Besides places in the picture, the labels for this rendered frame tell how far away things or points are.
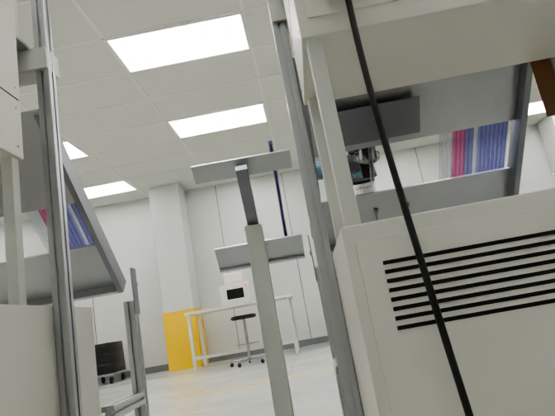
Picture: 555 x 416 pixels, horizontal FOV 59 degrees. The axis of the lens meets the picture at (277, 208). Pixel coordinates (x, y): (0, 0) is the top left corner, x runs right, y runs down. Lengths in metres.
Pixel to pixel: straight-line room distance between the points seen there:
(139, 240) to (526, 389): 8.40
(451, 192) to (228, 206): 7.13
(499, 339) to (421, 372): 0.14
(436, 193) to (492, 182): 0.20
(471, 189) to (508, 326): 0.99
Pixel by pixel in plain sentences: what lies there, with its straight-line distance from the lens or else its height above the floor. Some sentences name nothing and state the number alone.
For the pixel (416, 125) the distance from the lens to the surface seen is 1.62.
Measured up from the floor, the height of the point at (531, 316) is 0.41.
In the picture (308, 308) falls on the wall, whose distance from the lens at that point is 8.42.
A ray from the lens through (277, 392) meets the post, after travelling 1.70.
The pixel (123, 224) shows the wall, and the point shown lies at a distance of 9.20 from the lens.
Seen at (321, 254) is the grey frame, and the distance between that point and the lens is 1.29.
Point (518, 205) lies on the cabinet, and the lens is 0.96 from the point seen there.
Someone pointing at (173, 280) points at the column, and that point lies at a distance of 8.24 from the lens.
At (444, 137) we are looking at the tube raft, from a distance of 1.73.
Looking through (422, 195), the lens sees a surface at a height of 0.81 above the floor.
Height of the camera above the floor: 0.48
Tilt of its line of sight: 13 degrees up
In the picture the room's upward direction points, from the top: 10 degrees counter-clockwise
